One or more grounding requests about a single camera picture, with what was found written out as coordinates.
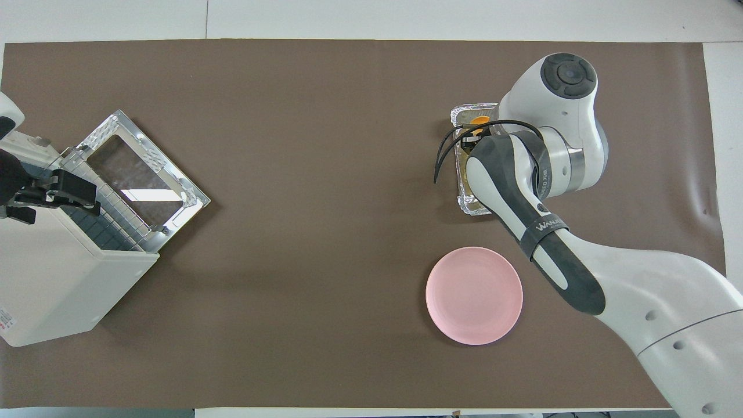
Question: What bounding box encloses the glass oven door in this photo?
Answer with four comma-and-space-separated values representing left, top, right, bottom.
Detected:
75, 110, 211, 253

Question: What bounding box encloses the cream toaster oven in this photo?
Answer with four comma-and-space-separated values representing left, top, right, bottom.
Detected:
0, 131, 160, 348

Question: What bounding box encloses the metal oven wire rack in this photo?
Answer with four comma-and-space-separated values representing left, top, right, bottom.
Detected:
58, 148, 164, 251

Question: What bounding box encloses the brown table mat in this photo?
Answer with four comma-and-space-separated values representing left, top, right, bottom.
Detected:
0, 39, 741, 409

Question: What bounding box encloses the pink round plate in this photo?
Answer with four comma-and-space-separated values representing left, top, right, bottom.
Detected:
425, 247, 524, 346

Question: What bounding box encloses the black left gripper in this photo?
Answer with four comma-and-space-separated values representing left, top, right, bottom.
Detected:
0, 150, 98, 225

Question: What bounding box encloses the aluminium foil tray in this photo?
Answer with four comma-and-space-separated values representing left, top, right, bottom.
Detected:
451, 103, 501, 217

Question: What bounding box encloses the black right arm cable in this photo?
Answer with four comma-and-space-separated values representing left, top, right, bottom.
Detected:
434, 119, 544, 185

